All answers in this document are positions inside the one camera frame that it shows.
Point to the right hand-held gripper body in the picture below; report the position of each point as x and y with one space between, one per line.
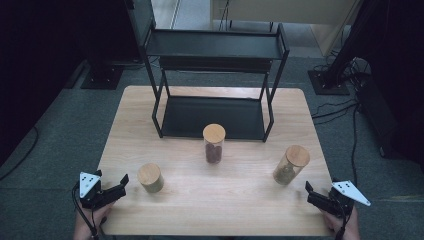
341 200

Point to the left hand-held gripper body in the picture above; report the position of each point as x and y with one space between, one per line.
90 200

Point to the person's left hand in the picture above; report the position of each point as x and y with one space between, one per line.
85 221

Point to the black square stand base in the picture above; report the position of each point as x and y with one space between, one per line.
101 77
328 83

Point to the short glass jar wooden lid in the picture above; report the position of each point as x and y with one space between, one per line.
150 178

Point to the black metal shelf rack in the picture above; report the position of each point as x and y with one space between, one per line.
213 116

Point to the tall jar brown contents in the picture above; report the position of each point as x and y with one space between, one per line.
290 165

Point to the black upright panel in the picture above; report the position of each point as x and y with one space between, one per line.
140 20

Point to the beige cabinet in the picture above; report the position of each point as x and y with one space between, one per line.
300 13

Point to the person's right hand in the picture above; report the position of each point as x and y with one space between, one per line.
348 226

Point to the tall jar dark red contents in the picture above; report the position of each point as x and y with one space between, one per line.
213 143

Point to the black box on floor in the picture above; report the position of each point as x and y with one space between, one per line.
376 116

